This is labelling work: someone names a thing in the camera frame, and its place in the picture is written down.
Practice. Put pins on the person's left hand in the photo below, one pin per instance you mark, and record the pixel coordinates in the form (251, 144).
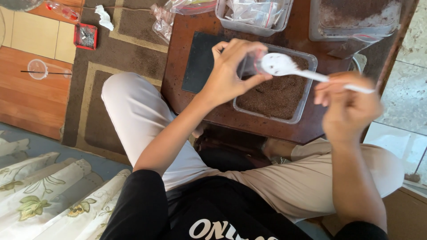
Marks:
(223, 76)

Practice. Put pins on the person's right hand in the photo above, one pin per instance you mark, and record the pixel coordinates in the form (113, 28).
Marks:
(353, 110)

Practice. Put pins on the person's right fingers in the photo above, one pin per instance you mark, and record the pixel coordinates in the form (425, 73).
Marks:
(325, 93)

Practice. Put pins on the white plastic spoon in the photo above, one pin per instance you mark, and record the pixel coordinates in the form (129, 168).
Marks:
(280, 64)

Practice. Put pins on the small clear plastic bag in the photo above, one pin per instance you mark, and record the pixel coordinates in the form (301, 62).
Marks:
(248, 65)

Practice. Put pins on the clear container of brown powder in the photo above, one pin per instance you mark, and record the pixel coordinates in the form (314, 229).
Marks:
(277, 96)

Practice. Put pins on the clear zip bag brown powder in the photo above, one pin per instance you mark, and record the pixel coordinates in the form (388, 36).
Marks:
(353, 45)

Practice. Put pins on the large clear container brown residue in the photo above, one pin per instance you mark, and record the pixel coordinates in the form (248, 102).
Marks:
(353, 16)

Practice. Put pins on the clear container of plastic bags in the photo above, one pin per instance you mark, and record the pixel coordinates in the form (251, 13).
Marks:
(253, 16)

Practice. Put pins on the broom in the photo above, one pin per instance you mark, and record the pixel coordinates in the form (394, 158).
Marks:
(415, 173)

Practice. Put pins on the black rectangular mat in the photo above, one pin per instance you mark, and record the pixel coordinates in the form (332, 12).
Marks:
(200, 63)

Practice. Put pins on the person's black printed shirt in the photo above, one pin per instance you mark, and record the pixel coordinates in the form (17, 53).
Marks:
(200, 213)

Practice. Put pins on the pile of clear zip bags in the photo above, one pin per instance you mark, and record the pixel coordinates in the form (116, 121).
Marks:
(165, 20)

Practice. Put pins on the person's beige trousers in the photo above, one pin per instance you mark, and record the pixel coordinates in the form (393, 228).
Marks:
(140, 113)

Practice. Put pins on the brown patterned rug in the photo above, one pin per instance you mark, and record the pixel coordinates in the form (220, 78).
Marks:
(133, 50)

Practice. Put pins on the white crumpled tissue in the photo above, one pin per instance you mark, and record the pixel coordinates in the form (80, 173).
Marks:
(104, 18)

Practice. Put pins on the red tray of small parts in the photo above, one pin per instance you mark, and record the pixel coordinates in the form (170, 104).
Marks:
(86, 36)

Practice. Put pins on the black straw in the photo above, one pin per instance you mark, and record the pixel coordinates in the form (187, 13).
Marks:
(53, 72)

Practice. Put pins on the clear plastic bottle red label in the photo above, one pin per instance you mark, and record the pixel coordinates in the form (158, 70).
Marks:
(65, 10)

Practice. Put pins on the clear plastic cup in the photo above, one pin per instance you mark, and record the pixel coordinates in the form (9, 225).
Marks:
(37, 69)

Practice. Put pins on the floral white cloth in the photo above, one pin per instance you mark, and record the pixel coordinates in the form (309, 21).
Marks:
(46, 200)

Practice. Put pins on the grey round glass object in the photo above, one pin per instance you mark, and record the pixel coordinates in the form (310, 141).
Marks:
(20, 4)

